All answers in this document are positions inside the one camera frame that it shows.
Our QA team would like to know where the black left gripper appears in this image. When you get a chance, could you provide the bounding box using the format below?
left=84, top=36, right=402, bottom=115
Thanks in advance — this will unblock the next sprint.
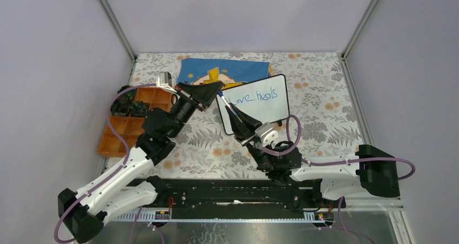
left=167, top=82, right=224, bottom=140

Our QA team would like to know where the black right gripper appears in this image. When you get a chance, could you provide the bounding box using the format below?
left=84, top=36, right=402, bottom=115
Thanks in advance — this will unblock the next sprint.
left=225, top=102, right=275, bottom=172

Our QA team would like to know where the white marker pen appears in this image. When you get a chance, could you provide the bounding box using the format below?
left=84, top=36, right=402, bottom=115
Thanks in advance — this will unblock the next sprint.
left=219, top=95, right=237, bottom=116

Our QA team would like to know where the black framed whiteboard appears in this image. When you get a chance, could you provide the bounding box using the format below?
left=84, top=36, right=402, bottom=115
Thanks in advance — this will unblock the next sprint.
left=222, top=74, right=290, bottom=123

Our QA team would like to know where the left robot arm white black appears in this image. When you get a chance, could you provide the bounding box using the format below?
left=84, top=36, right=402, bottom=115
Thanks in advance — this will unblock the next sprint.
left=54, top=81, right=224, bottom=243

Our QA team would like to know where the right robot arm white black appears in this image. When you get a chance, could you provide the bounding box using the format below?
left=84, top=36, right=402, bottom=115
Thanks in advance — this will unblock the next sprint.
left=225, top=103, right=400, bottom=207

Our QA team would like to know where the blue pikachu cloth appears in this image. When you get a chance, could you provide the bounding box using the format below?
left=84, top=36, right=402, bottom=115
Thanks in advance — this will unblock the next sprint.
left=176, top=58, right=271, bottom=89

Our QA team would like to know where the dark green scrunchie right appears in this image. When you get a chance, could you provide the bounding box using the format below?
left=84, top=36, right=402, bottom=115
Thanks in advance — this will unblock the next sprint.
left=130, top=101, right=149, bottom=117

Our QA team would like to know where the dark green scrunchie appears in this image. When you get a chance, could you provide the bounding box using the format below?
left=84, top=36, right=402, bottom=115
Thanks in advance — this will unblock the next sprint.
left=117, top=85, right=137, bottom=101
left=130, top=101, right=149, bottom=117

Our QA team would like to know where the dark green scrunchie top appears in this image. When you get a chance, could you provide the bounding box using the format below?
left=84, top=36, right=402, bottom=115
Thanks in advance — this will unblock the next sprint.
left=117, top=85, right=137, bottom=101

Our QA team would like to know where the floral tablecloth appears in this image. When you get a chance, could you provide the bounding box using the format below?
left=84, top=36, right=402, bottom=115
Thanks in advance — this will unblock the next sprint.
left=130, top=52, right=363, bottom=179

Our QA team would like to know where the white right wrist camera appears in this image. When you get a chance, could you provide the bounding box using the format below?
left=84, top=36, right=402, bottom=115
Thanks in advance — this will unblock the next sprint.
left=255, top=122, right=279, bottom=147

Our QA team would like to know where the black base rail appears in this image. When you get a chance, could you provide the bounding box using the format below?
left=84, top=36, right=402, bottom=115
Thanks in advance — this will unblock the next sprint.
left=145, top=179, right=345, bottom=210

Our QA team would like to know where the left aluminium frame post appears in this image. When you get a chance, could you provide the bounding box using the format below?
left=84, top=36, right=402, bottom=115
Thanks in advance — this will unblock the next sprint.
left=97, top=0, right=136, bottom=62

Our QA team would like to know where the aluminium frame post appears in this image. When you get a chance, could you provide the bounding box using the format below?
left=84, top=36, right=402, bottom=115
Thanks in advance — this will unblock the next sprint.
left=342, top=0, right=380, bottom=59
left=97, top=0, right=136, bottom=62

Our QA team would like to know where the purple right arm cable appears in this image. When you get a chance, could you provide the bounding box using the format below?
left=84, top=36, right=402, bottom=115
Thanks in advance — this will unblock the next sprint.
left=260, top=114, right=417, bottom=181

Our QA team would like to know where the right aluminium frame post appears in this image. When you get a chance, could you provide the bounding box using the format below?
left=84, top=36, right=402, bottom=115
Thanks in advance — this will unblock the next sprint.
left=342, top=0, right=380, bottom=59

